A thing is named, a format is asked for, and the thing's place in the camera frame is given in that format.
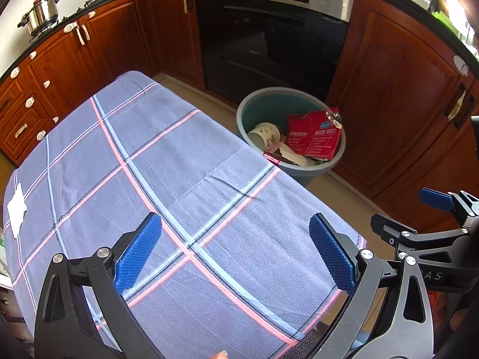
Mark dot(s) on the teal plastic bin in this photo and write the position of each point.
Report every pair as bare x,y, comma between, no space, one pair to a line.
262,101

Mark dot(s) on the brown wooden kitchen cabinets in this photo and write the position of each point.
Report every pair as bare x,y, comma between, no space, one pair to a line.
393,82

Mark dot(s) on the red chips bag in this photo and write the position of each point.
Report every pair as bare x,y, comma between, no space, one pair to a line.
318,134

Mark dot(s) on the built-in black oven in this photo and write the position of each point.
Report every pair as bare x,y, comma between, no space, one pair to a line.
262,45

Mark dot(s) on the large white paper towel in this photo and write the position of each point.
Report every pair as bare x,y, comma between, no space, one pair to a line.
295,157

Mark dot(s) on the person's left hand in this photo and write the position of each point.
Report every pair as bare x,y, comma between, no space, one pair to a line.
220,355

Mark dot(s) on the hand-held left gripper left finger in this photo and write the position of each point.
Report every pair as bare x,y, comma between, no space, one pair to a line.
138,254

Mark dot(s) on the blue plaid tablecloth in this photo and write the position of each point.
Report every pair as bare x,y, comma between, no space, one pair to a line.
187,164

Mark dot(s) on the steel pressure cooker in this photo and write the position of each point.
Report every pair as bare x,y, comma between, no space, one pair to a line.
41,13

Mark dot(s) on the small crumpled white tissue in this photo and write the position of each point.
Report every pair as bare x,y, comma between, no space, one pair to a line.
17,209

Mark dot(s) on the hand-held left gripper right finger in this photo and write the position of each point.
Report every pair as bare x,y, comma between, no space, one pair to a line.
333,254

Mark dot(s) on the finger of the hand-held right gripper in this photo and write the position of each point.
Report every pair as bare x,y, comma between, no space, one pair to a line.
436,198
430,239

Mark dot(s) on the black gas stove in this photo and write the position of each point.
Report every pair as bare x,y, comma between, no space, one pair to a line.
93,2

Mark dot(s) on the floral paper cup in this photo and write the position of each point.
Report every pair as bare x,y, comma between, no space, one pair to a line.
264,134

